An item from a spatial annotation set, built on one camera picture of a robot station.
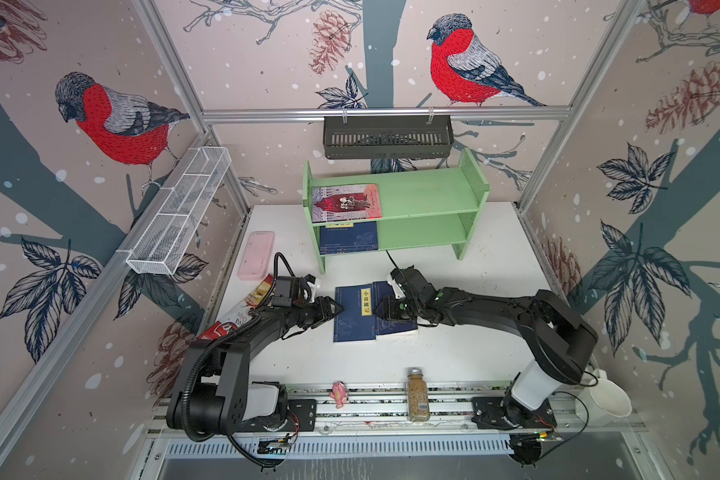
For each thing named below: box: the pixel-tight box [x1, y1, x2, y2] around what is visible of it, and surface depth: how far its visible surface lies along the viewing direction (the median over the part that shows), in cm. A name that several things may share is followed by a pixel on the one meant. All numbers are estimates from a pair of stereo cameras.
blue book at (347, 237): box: [319, 221, 379, 255], surface depth 96 cm
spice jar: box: [406, 367, 431, 423], surface depth 74 cm
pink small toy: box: [329, 381, 349, 410], surface depth 77 cm
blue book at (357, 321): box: [333, 284, 376, 342], surface depth 92 cm
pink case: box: [237, 231, 275, 280], surface depth 109 cm
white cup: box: [575, 368, 632, 426], surface depth 69 cm
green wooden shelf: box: [302, 147, 491, 275], surface depth 90 cm
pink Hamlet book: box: [312, 184, 383, 223], surface depth 85 cm
